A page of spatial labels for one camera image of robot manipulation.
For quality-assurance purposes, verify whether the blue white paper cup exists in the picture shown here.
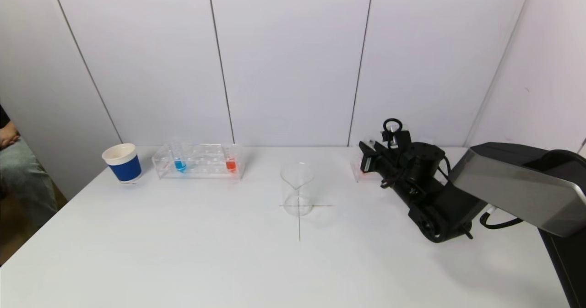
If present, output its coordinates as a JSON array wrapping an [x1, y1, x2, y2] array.
[[102, 144, 142, 184]]

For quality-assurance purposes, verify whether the clear glass beaker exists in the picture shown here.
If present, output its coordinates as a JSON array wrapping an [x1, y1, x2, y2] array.
[[280, 162, 315, 217]]

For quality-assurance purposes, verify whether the clear acrylic test tube rack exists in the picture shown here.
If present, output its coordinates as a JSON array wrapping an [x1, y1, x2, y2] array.
[[350, 146, 384, 183], [152, 143, 245, 181]]

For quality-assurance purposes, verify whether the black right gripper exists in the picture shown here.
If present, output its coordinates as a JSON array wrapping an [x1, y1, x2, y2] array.
[[358, 140, 399, 180]]

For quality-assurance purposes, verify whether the person in grey trousers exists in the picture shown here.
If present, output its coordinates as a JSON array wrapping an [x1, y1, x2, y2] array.
[[0, 104, 58, 230]]

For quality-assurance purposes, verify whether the test tube with blue pigment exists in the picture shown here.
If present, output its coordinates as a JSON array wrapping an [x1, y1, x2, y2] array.
[[171, 139, 188, 174]]

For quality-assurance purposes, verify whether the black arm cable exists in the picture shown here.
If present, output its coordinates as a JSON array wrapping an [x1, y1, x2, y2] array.
[[479, 205, 524, 230]]

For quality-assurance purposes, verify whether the test tube with orange pigment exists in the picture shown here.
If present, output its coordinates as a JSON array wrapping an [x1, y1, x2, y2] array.
[[224, 141, 239, 174]]

